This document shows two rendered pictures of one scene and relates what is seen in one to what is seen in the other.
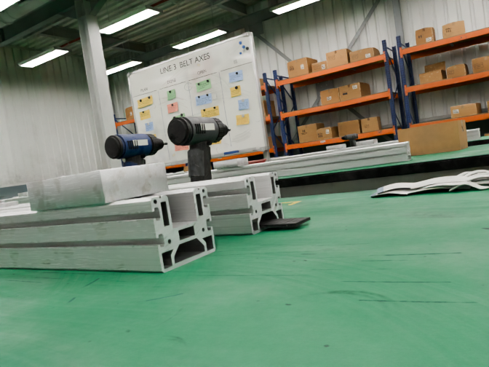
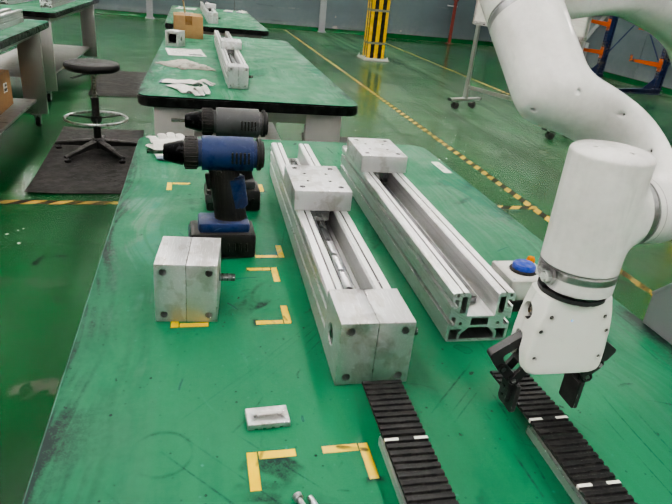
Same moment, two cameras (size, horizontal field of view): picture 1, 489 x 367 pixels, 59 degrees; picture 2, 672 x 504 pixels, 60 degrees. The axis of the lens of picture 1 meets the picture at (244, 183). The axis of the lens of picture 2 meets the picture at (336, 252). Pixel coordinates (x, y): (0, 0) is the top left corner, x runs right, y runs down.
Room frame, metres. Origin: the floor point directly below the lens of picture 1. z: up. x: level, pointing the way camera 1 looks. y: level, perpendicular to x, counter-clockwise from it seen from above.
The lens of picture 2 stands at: (1.68, 1.09, 1.26)
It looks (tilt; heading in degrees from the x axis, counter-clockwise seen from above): 25 degrees down; 222
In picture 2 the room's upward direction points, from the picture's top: 6 degrees clockwise
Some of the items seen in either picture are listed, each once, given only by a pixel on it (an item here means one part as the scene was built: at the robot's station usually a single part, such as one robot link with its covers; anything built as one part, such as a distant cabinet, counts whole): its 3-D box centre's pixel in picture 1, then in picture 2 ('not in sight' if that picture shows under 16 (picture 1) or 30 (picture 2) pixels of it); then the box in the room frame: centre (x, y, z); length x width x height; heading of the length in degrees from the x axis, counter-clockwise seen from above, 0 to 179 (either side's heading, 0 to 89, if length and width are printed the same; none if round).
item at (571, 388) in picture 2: not in sight; (582, 379); (1.02, 0.92, 0.84); 0.03 x 0.03 x 0.07; 56
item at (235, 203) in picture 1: (101, 215); (313, 215); (0.90, 0.30, 0.82); 0.80 x 0.10 x 0.09; 56
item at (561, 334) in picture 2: not in sight; (561, 321); (1.06, 0.89, 0.93); 0.10 x 0.07 x 0.11; 146
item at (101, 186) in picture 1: (99, 196); (374, 160); (0.60, 0.20, 0.87); 0.16 x 0.11 x 0.07; 56
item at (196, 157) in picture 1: (210, 166); (219, 158); (0.96, 0.07, 0.89); 0.20 x 0.08 x 0.22; 148
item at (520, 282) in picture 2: not in sight; (514, 284); (0.79, 0.71, 0.81); 0.10 x 0.08 x 0.06; 146
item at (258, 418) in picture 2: not in sight; (267, 417); (1.32, 0.68, 0.78); 0.05 x 0.03 x 0.01; 149
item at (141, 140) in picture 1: (145, 175); (206, 196); (1.12, 0.25, 0.89); 0.20 x 0.08 x 0.22; 148
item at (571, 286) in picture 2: not in sight; (573, 274); (1.06, 0.89, 0.99); 0.09 x 0.08 x 0.03; 146
